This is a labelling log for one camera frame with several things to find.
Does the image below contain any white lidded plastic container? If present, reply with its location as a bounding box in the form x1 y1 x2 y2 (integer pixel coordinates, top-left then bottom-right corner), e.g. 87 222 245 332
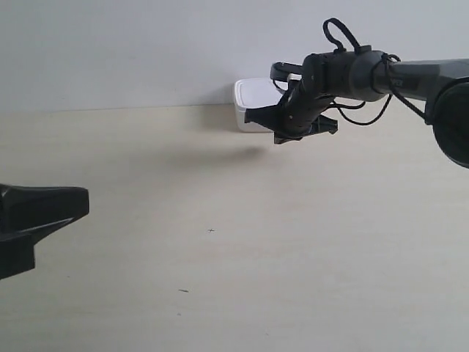
233 78 288 133

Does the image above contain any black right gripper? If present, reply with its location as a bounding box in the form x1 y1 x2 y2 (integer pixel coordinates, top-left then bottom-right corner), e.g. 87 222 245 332
244 80 338 144

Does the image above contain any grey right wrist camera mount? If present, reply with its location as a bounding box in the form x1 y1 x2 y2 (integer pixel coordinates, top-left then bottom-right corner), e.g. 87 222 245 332
270 62 303 82

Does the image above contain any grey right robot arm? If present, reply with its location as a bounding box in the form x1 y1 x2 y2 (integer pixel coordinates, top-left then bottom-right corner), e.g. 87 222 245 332
244 47 468 167

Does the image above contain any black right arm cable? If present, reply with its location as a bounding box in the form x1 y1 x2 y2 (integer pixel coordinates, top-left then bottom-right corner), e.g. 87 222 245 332
322 17 429 128

